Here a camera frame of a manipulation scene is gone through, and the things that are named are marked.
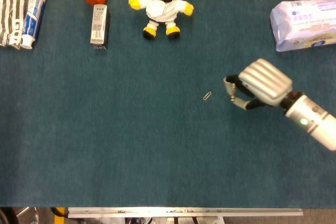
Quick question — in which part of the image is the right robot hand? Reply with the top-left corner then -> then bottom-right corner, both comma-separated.
223,58 -> 293,111

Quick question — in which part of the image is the white wet wipes pack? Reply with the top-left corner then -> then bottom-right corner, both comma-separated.
269,0 -> 336,52

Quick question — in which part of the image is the black white yellow plush doll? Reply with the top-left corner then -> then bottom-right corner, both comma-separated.
128,0 -> 195,40

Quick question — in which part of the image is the white black barcode box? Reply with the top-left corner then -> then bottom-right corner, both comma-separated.
90,4 -> 111,51

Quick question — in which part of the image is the white blue toothpaste tube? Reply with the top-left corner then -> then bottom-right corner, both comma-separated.
20,0 -> 51,50

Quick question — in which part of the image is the black white striped bag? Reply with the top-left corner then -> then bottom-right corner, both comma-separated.
0,0 -> 39,50

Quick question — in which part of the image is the aluminium frame rail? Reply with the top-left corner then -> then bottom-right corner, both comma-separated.
67,207 -> 304,219

